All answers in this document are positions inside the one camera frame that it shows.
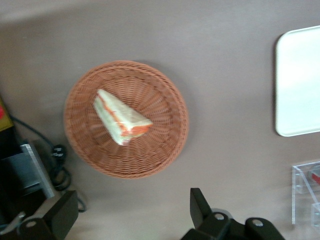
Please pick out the black appliance with yellow panel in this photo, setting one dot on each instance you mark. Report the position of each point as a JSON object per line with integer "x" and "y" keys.
{"x": 15, "y": 170}

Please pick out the red Coca-Cola bottle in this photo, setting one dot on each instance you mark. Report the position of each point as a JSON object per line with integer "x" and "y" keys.
{"x": 316, "y": 176}

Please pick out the red emergency stop button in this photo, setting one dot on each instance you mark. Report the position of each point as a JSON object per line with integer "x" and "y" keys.
{"x": 2, "y": 111}

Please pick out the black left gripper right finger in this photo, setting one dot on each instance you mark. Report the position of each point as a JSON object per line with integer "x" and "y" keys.
{"x": 202, "y": 220}

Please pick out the clear acrylic bottle rack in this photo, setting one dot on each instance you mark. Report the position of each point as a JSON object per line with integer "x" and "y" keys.
{"x": 296, "y": 176}

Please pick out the cream plastic tray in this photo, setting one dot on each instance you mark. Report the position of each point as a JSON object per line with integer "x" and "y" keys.
{"x": 300, "y": 87}

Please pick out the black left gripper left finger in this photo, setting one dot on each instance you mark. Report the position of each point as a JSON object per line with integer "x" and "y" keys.
{"x": 50, "y": 225}

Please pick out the round brown wicker basket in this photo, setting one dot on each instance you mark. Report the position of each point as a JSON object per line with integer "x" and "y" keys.
{"x": 155, "y": 150}

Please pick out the triangular sandwich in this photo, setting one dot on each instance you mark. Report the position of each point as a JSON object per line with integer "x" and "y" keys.
{"x": 120, "y": 112}

